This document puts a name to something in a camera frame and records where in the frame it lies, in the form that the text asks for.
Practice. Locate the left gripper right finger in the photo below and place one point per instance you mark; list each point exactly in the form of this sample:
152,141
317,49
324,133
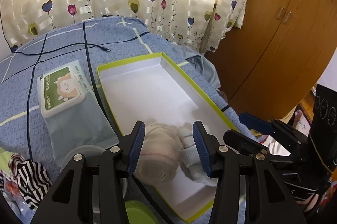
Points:
206,145

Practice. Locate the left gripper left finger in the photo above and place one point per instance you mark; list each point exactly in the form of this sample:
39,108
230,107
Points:
132,146

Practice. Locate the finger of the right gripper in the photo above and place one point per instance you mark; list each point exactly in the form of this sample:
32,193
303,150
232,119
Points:
256,124

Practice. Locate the cream sock with red stripes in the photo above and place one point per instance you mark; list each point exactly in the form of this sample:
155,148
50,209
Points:
159,158

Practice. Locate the grey sock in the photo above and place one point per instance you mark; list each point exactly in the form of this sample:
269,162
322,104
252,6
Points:
188,155

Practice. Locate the wooden wardrobe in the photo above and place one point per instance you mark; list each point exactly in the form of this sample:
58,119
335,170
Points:
269,64

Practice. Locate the white box with green rim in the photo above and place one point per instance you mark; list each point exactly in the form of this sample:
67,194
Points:
152,88

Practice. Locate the wet wipes pack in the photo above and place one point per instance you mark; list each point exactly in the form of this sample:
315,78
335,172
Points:
71,112

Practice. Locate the black white striped sock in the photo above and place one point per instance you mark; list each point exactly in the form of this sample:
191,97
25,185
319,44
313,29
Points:
32,179

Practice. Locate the clear snack bag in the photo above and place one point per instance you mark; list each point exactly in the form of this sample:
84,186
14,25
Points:
10,191

